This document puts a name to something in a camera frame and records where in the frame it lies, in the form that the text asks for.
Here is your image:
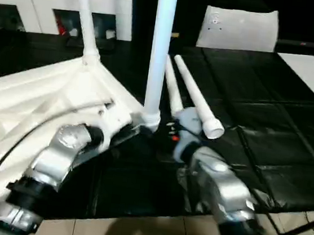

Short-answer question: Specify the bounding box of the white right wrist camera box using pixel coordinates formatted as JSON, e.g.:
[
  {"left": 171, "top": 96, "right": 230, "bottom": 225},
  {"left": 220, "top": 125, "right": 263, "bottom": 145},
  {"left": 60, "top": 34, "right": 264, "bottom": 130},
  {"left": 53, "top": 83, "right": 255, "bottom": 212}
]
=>
[{"left": 172, "top": 107, "right": 207, "bottom": 141}]

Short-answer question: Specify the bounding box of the white plastic bag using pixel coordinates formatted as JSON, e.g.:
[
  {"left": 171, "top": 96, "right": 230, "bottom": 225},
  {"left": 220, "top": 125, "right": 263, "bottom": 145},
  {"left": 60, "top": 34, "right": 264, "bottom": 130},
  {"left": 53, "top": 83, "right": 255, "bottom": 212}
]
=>
[{"left": 195, "top": 2, "right": 281, "bottom": 57}]

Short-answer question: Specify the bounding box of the white plastic table leg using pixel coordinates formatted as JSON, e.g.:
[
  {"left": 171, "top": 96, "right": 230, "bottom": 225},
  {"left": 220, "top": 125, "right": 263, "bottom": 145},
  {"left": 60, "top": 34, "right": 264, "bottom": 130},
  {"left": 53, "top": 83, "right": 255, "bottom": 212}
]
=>
[
  {"left": 165, "top": 54, "right": 233, "bottom": 141},
  {"left": 160, "top": 55, "right": 192, "bottom": 119},
  {"left": 64, "top": 0, "right": 109, "bottom": 70},
  {"left": 140, "top": 0, "right": 179, "bottom": 134}
]

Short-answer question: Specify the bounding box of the small red item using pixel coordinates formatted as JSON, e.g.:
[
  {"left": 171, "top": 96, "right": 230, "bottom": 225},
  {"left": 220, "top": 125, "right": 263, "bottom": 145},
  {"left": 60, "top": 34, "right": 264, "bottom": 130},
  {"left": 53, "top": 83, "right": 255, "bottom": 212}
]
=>
[{"left": 53, "top": 14, "right": 68, "bottom": 36}]

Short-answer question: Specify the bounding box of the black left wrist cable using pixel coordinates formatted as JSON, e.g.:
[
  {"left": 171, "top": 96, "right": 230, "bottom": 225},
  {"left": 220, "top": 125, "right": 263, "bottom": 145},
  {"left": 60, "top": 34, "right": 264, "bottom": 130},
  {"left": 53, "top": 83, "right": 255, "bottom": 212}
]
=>
[{"left": 0, "top": 93, "right": 112, "bottom": 235}]

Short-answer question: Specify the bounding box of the black work mat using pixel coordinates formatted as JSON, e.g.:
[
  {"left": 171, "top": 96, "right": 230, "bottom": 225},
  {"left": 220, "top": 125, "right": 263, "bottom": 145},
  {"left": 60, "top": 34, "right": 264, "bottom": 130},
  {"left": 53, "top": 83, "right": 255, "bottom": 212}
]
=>
[{"left": 0, "top": 20, "right": 314, "bottom": 235}]

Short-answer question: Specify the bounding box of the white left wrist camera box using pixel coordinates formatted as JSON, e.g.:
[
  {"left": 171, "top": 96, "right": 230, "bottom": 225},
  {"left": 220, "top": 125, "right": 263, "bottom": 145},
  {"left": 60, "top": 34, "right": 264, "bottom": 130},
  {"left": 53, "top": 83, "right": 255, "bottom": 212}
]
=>
[{"left": 87, "top": 102, "right": 137, "bottom": 156}]

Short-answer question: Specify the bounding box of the white plastic table top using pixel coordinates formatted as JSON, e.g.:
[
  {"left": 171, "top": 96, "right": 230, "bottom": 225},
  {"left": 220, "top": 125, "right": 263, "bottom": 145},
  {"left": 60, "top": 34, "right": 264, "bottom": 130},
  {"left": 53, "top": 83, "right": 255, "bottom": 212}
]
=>
[{"left": 0, "top": 48, "right": 167, "bottom": 235}]

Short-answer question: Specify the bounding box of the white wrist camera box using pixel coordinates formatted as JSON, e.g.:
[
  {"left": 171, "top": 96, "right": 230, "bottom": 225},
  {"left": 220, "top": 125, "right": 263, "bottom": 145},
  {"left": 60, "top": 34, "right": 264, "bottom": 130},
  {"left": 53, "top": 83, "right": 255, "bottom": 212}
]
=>
[
  {"left": 172, "top": 107, "right": 207, "bottom": 141},
  {"left": 87, "top": 102, "right": 137, "bottom": 156}
]

